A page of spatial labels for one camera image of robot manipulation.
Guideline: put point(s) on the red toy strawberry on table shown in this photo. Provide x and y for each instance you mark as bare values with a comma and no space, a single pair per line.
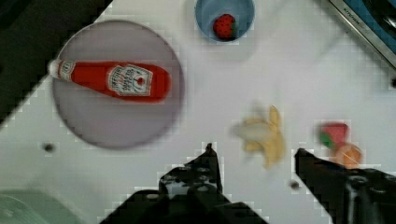
333,135

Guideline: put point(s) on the peeled toy banana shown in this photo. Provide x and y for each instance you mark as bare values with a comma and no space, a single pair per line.
265,135

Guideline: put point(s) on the red ketchup bottle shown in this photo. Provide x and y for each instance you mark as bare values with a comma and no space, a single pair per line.
128,81

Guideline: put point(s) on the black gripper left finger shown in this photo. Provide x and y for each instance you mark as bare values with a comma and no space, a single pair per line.
188,194

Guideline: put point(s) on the toy orange half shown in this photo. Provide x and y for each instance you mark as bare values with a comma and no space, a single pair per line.
348,155

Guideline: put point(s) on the green colander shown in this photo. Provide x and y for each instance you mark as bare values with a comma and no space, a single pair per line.
34,207

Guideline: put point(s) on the grey round plate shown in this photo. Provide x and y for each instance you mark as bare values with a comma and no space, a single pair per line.
108,122

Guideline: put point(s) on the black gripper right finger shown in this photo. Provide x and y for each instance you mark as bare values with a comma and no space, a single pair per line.
349,196

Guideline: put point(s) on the red toy strawberry in bowl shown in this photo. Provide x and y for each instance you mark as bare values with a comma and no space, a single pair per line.
224,27

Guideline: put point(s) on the small blue bowl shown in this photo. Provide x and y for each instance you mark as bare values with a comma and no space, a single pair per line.
206,12

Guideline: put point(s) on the silver black toaster oven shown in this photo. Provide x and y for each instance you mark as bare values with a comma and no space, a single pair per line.
374,21

